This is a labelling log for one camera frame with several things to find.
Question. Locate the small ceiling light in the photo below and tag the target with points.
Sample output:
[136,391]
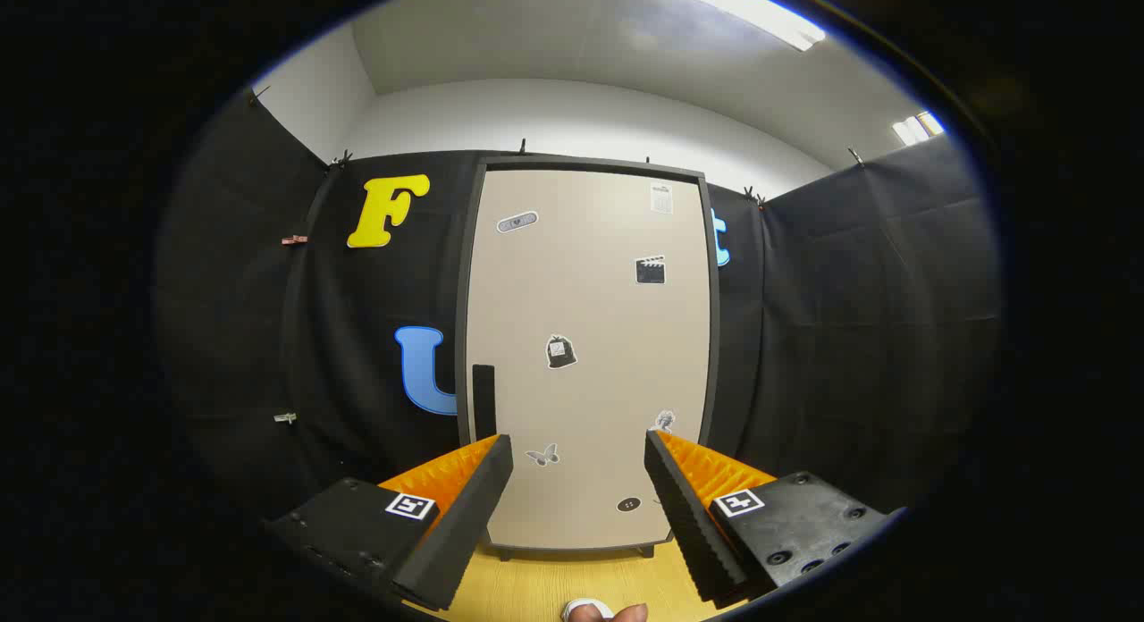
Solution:
[916,129]

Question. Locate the black backdrop cloth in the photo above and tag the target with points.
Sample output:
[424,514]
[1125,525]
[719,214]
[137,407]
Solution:
[822,336]

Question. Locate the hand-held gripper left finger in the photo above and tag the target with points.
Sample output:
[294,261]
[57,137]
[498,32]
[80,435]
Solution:
[465,533]

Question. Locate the beige shoe cabinet door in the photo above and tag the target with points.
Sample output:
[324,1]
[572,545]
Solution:
[590,336]

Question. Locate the grey shoe cabinet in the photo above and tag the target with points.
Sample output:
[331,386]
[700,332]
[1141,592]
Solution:
[460,336]

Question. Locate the black clip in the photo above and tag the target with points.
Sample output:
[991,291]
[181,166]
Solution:
[856,156]
[258,94]
[340,161]
[752,196]

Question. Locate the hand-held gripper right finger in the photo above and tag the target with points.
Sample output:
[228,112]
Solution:
[688,533]

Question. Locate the long ceiling light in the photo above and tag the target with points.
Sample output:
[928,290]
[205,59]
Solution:
[751,10]

